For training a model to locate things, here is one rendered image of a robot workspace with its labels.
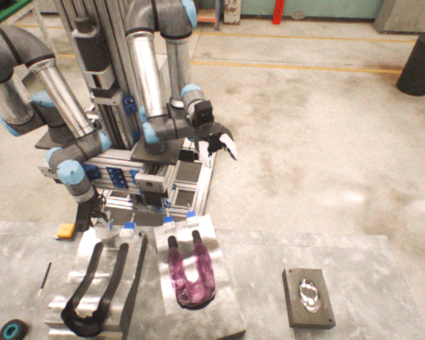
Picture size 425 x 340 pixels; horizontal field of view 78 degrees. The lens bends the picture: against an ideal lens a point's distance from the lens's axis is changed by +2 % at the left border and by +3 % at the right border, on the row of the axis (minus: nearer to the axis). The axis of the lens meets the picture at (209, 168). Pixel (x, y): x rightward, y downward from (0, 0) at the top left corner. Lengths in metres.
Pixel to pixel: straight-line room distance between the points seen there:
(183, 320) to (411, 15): 5.87
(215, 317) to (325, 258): 0.57
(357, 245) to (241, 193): 1.25
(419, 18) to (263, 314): 5.73
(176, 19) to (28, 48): 0.47
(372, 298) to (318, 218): 1.19
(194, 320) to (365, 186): 2.18
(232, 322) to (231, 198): 1.48
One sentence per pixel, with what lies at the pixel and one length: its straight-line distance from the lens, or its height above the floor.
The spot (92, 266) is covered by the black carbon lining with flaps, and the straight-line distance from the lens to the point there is 1.23.
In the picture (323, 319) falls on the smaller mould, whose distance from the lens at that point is 1.17.
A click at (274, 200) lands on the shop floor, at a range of 2.44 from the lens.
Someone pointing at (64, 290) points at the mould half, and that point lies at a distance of 1.20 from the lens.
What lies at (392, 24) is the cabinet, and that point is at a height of 0.18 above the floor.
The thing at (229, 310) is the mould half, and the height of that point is 0.91.
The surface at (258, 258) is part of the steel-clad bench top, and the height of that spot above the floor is 0.80.
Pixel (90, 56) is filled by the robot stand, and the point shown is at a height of 1.45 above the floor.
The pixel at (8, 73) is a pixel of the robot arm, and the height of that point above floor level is 1.50.
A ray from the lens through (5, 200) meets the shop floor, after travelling 2.99.
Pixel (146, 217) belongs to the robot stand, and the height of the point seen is 0.21.
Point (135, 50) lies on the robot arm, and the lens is 0.97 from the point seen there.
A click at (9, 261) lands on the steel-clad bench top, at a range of 1.51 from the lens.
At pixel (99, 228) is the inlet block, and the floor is 0.93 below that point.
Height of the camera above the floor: 1.94
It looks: 48 degrees down
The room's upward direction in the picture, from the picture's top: straight up
